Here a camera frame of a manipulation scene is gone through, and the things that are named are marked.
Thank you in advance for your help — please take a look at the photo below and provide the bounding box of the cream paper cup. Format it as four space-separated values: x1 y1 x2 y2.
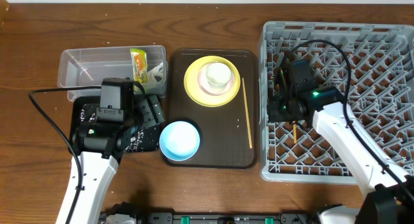
206 62 232 90

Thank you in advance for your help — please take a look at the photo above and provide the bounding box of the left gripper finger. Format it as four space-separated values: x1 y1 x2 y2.
138 96 156 129
148 95 165 124

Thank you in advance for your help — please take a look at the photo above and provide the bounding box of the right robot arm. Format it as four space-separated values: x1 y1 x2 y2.
267 86 413 224

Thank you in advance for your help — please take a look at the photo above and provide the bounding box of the yellow snack wrapper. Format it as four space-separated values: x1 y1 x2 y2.
130 49 147 83

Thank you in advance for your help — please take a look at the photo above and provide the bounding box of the dark brown serving tray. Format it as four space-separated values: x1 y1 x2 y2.
164 49 259 169

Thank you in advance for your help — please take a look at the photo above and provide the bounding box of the pink bowl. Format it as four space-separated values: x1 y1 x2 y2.
198 63 234 96

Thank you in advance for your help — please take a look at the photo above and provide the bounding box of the black waste tray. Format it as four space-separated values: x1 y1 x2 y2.
69 95 165 153

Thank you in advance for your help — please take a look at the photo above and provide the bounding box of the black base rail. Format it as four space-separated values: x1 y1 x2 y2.
100 212 318 224

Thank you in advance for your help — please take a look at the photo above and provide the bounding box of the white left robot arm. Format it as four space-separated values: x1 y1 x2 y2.
56 139 123 224

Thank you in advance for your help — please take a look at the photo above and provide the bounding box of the light blue bowl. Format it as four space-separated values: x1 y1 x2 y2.
159 121 201 161

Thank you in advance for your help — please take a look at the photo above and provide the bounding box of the wooden chopstick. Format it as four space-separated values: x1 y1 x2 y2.
242 78 253 150
293 121 297 144

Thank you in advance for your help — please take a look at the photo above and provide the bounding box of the grey dishwasher rack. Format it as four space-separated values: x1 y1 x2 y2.
258 21 413 185

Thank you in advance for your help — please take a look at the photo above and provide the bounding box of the yellow plate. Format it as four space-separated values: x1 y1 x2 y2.
184 56 241 107

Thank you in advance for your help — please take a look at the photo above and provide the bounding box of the clear plastic bin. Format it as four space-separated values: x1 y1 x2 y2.
58 45 168 97

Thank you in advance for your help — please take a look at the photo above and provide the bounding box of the crumpled white tissue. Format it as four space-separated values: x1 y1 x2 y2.
147 62 164 84

